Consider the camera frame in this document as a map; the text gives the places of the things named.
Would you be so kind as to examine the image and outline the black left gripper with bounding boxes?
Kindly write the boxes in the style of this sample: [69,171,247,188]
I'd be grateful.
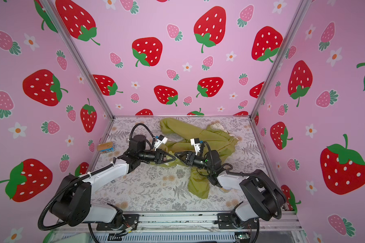
[138,150,175,165]

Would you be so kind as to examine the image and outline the green zip-up jacket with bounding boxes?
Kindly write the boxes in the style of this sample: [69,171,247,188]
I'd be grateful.
[150,117,239,199]

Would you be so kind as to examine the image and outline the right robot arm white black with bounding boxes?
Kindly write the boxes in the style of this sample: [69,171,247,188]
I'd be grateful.
[174,150,286,228]

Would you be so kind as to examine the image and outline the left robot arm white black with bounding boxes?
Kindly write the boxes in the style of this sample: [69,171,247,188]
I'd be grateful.
[37,133,176,231]

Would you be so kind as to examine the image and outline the small orange blue box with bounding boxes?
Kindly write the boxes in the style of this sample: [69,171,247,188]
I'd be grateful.
[97,142,115,153]

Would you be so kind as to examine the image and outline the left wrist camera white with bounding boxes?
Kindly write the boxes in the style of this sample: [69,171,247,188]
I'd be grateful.
[153,135,168,149]

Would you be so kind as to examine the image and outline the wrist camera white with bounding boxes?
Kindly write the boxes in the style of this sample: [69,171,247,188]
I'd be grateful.
[190,138,203,155]
[153,135,168,149]

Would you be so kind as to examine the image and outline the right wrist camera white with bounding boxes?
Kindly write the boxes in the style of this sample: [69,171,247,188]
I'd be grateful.
[190,138,203,155]

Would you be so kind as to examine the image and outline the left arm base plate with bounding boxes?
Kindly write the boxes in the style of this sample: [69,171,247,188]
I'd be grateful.
[96,214,140,231]

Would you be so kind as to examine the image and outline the aluminium front rail frame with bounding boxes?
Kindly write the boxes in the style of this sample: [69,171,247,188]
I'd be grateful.
[49,211,308,243]

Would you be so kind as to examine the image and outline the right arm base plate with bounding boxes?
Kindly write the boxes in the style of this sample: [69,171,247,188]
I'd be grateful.
[217,213,259,229]

